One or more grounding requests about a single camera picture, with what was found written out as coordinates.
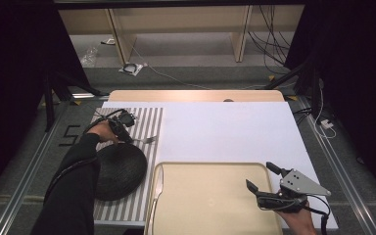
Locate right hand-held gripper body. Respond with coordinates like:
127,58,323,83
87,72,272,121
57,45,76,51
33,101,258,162
256,167,333,214

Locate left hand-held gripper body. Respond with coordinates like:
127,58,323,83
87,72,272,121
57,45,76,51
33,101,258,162
107,109,137,141

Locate black round plate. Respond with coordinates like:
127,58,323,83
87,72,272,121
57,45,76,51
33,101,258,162
93,143,149,202

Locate beige plastic tray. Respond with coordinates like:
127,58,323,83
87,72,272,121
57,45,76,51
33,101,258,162
143,161,283,235

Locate silver table knife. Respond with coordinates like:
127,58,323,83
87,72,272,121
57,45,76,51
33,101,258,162
146,165,165,235

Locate person's left hand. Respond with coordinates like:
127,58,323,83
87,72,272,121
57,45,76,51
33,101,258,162
86,119,120,145

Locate person's right hand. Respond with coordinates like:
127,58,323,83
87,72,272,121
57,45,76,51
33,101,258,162
273,190,317,235

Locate grey striped placemat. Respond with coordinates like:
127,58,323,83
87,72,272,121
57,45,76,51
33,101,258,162
89,107,165,223

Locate white board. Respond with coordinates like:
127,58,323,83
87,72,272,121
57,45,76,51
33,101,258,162
91,101,339,231

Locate black metal stand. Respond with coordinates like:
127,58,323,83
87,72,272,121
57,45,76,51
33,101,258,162
43,70,111,133
263,55,322,118

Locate clear plastic bag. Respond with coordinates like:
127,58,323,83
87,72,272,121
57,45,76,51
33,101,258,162
79,47,99,69

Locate light wooden shelf unit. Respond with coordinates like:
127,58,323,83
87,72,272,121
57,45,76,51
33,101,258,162
58,4,306,66

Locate black curtain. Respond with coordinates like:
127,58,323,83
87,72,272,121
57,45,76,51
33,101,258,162
285,0,376,210
0,0,92,208

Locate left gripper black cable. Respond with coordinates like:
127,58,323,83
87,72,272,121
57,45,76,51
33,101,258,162
45,108,125,197

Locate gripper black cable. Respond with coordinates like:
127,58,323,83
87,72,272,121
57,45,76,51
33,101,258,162
306,194,331,235
45,108,125,197

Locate aluminium floor rail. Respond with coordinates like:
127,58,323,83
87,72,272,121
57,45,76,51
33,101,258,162
298,97,376,235
0,104,67,235

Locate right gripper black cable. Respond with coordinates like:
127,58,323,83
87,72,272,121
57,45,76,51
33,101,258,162
306,194,331,235

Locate white packet with black cable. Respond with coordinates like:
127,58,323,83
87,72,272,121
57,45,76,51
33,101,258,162
118,62,144,77

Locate black floor cables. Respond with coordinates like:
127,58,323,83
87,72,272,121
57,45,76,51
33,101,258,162
293,107,314,125

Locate long white floor cable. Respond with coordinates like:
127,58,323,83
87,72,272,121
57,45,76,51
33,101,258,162
131,45,268,91

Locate white adapter cable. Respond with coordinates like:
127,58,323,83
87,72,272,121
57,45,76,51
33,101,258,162
312,87,337,140

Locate bundle of black cables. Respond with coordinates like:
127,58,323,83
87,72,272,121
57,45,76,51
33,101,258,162
248,4,295,76

